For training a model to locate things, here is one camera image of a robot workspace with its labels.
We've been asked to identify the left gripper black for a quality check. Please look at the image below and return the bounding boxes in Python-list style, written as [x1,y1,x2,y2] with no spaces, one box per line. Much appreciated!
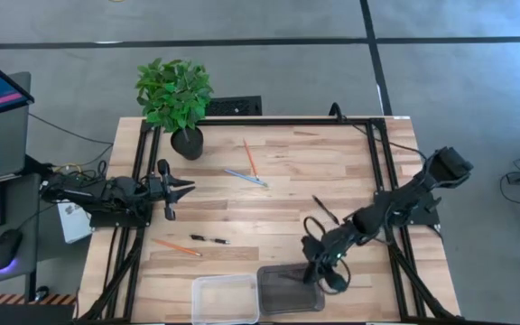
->
[145,158,197,222]

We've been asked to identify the right gripper black cable loop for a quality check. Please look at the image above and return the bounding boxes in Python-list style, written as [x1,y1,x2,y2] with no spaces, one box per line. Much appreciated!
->
[302,215,330,241]

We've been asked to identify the orange black hazard strip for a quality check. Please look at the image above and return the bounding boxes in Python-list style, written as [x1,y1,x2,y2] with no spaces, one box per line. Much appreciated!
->
[0,292,78,307]

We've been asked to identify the clear plastic container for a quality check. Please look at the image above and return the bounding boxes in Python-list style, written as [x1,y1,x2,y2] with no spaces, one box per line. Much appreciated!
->
[190,273,261,325]

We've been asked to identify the orange pencil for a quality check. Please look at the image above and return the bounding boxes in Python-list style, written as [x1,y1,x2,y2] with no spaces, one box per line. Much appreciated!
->
[152,238,203,258]
[242,138,260,181]

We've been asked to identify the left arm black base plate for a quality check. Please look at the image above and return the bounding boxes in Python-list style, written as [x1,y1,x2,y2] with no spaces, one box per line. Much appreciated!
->
[88,210,152,229]

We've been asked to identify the grey side desk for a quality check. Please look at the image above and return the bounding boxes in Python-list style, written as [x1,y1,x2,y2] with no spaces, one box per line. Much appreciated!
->
[0,70,42,291]

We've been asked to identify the black caster wheel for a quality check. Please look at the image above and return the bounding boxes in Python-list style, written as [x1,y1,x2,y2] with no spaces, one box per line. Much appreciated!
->
[33,284,51,303]

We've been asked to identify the black computer mouse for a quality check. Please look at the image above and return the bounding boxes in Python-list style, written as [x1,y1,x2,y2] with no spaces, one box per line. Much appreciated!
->
[0,228,23,271]

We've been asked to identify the black plant pot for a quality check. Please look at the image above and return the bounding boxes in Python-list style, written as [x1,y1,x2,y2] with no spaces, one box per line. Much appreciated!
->
[170,126,205,162]

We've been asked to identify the black aluminium table frame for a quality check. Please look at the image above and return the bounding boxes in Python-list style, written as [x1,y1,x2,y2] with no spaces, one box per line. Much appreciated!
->
[75,116,459,324]

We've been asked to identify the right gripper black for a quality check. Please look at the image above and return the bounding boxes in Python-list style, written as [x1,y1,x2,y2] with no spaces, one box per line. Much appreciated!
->
[300,232,348,294]

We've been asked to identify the thin black floor cable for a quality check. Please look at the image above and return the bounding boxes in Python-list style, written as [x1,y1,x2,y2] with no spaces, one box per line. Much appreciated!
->
[27,112,115,146]

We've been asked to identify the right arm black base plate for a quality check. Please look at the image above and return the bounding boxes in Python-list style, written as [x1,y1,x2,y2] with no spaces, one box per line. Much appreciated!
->
[374,190,442,228]

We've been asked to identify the clear pen with black grip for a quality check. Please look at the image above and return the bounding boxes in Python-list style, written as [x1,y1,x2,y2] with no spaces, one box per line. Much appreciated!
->
[190,234,232,246]

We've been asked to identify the green leafy artificial plant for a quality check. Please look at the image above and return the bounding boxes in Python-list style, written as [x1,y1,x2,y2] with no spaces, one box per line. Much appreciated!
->
[135,57,215,134]

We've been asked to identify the all-black pen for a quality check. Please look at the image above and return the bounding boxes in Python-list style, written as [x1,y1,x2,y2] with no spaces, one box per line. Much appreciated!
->
[311,194,340,226]

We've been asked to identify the dark mesh tray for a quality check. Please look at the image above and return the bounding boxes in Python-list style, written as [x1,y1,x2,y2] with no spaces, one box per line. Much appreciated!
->
[256,263,326,316]

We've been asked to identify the black floor vent grille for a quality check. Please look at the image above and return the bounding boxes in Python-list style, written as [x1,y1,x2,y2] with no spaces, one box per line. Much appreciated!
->
[205,95,264,117]

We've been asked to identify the blue pencil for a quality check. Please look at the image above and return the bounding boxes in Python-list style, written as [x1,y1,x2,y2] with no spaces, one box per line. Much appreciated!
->
[224,169,270,188]

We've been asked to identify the white printed box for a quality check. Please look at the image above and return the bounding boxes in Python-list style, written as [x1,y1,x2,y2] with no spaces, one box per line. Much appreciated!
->
[57,200,94,246]

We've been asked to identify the black cable to frame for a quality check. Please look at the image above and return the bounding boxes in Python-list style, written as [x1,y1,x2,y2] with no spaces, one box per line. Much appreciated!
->
[329,102,429,163]

